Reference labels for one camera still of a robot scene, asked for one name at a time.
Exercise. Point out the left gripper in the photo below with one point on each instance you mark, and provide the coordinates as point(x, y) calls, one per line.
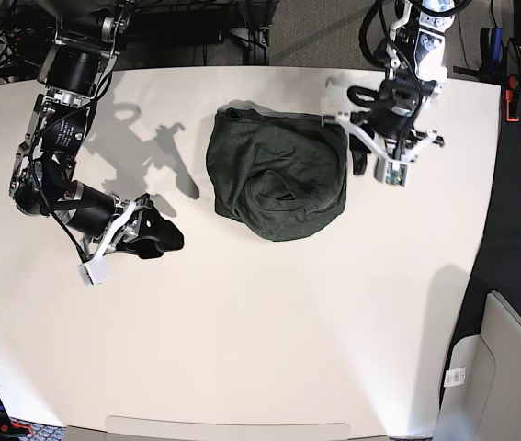
point(384, 133)

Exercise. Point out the dark green long-sleeve shirt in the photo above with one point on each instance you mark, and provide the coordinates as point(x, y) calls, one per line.
point(283, 177)

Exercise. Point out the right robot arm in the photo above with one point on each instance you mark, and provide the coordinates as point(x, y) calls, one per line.
point(76, 74)

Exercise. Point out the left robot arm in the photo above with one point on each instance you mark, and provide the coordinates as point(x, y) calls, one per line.
point(411, 50)

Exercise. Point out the red clamp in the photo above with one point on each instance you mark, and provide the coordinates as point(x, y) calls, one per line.
point(511, 100)

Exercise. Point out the beige plastic bin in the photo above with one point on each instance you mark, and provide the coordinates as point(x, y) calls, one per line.
point(482, 387)

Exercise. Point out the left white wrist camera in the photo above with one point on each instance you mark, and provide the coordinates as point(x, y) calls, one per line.
point(393, 173)

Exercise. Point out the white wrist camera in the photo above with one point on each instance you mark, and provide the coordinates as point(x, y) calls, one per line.
point(393, 173)
point(94, 272)

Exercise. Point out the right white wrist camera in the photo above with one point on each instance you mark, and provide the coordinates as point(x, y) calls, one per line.
point(94, 272)

